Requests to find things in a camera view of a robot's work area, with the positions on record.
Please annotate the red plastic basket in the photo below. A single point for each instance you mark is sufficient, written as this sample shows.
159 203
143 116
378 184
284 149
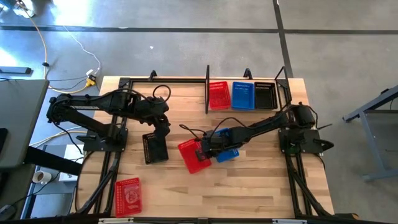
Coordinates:
128 196
220 96
191 155

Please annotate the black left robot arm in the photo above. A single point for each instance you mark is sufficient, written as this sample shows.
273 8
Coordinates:
118 102

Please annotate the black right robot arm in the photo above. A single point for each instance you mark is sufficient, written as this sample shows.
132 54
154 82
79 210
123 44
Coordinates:
264 125

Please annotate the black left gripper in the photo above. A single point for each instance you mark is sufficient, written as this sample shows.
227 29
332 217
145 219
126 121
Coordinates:
162 123

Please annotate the wooden shelf with black frame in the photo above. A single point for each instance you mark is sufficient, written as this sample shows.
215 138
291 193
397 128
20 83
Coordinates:
207 93

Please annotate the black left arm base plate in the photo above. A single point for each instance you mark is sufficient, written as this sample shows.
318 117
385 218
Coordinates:
93 146

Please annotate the white paper cup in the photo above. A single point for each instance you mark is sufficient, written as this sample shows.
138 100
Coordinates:
40 177

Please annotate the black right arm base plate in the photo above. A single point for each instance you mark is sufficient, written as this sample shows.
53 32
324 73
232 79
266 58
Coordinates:
312 146

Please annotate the white label strip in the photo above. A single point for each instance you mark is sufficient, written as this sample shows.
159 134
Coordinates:
289 221
115 220

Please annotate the grey desk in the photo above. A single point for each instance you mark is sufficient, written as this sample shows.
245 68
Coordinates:
21 118

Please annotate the white floor box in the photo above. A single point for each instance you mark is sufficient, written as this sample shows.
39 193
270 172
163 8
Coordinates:
26 11

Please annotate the dark computer mouse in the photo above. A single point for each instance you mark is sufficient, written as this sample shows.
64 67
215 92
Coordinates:
7 212

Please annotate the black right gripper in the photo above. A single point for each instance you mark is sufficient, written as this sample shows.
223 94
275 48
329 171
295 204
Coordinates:
220 143

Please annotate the grey-blue metal stand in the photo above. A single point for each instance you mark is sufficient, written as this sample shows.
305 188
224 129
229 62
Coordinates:
373 144

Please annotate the black flat bar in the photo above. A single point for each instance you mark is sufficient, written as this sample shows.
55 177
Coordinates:
15 70

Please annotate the yellow and white power plug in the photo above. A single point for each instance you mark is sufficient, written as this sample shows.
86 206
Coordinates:
90 81

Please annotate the black metal rig frame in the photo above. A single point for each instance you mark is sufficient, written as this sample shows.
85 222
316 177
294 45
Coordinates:
168 80

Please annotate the black flat device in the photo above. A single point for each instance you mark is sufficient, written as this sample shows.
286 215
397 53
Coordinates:
2 140

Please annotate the black beam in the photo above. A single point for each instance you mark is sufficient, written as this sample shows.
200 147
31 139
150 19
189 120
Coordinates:
53 161

